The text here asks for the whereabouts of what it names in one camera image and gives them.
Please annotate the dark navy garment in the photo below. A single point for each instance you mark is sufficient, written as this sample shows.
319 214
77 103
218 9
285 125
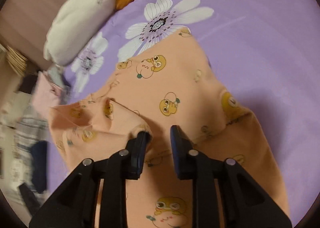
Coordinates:
39 166

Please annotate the orange duck print garment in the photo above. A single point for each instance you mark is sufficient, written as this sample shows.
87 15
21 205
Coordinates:
169 84

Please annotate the white orange plush toy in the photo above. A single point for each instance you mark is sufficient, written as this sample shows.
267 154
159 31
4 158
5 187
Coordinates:
74 25

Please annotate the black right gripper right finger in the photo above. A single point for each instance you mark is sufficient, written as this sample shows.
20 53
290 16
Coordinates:
223 193

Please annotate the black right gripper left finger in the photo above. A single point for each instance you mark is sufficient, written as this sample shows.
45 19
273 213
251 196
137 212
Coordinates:
94 194

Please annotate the woven straw basket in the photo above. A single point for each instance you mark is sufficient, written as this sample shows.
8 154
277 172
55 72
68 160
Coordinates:
16 60

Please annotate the purple floral bed sheet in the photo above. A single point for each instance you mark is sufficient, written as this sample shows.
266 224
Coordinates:
265 52

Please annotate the pink garment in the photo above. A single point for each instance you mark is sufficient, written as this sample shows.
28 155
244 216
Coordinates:
46 95

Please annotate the plaid grey garment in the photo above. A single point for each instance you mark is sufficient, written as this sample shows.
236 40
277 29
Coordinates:
30 129

